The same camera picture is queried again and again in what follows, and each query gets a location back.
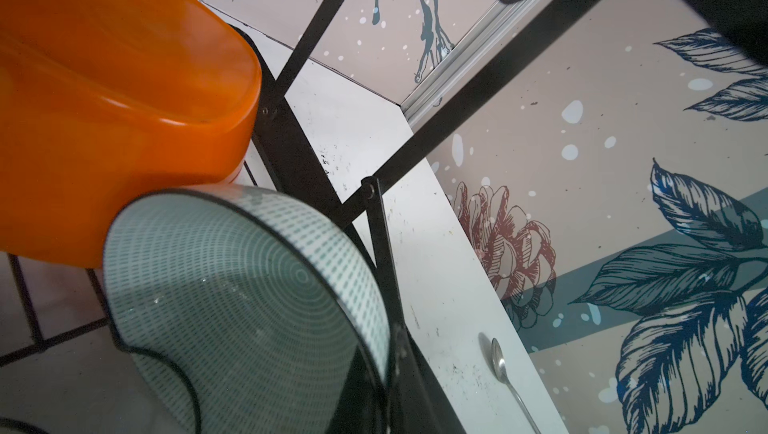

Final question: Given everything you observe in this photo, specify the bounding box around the light green ceramic bowl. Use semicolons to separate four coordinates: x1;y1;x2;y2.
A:
103;184;390;433

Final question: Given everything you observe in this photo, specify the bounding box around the orange plastic bowl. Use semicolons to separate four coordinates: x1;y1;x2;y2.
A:
1;0;262;268

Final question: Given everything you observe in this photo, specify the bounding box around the metal spoon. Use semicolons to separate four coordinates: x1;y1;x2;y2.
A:
491;338;541;434

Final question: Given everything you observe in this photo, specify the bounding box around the black wire dish rack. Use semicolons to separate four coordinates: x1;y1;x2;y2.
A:
0;0;768;434

